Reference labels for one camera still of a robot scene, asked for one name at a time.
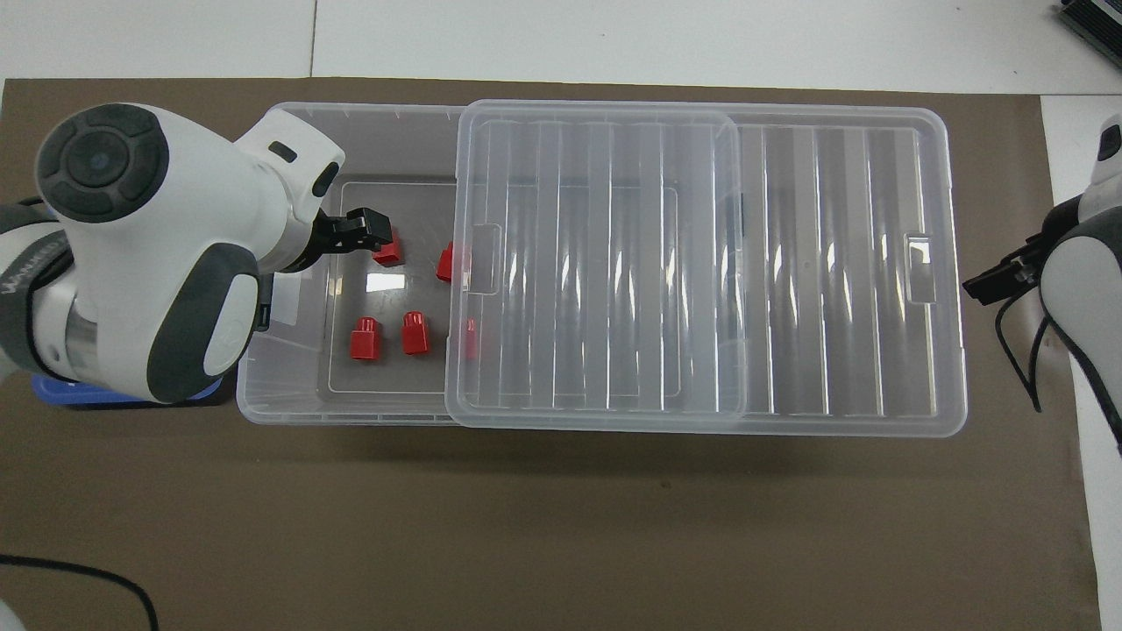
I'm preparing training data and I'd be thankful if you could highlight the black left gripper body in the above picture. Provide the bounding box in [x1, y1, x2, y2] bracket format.
[294, 213, 352, 274]

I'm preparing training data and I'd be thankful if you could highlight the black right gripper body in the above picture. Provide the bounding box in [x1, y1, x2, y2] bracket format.
[1017, 197, 1084, 290]

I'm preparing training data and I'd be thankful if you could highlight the clear ribbed plastic lid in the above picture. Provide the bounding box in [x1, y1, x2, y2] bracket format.
[444, 99, 969, 436]

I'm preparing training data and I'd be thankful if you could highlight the clear plastic storage box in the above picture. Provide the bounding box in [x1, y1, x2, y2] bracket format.
[235, 101, 748, 428]

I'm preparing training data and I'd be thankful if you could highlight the blue plastic tray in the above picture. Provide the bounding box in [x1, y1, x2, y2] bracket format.
[31, 372, 238, 411]

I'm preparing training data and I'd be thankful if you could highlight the black ribbed device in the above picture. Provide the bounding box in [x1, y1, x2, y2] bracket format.
[1056, 0, 1122, 46]

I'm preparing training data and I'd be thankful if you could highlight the brown table mat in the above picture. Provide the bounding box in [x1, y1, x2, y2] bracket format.
[0, 77, 1101, 631]

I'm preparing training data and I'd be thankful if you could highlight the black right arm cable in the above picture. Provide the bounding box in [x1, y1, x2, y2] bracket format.
[995, 294, 1066, 413]

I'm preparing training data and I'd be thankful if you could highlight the thin black loose cable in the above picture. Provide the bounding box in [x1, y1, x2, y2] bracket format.
[0, 552, 160, 631]

